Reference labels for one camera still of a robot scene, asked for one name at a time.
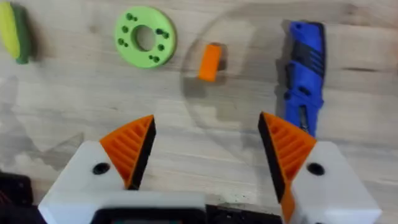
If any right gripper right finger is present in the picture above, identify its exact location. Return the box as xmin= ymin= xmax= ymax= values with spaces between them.
xmin=257 ymin=111 xmax=382 ymax=224

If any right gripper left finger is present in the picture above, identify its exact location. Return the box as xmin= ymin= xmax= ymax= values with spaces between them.
xmin=37 ymin=114 xmax=157 ymax=216

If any blue electric screwdriver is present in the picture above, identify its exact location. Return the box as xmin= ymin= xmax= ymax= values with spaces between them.
xmin=281 ymin=20 xmax=326 ymax=138

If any green disc with holes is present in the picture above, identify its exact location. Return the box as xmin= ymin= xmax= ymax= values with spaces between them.
xmin=114 ymin=6 xmax=178 ymax=69

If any orange ribbed wedge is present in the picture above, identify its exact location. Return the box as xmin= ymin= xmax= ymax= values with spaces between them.
xmin=198 ymin=44 xmax=223 ymax=83

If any yellow green toy corn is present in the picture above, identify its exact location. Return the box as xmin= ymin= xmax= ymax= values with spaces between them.
xmin=0 ymin=1 xmax=32 ymax=65

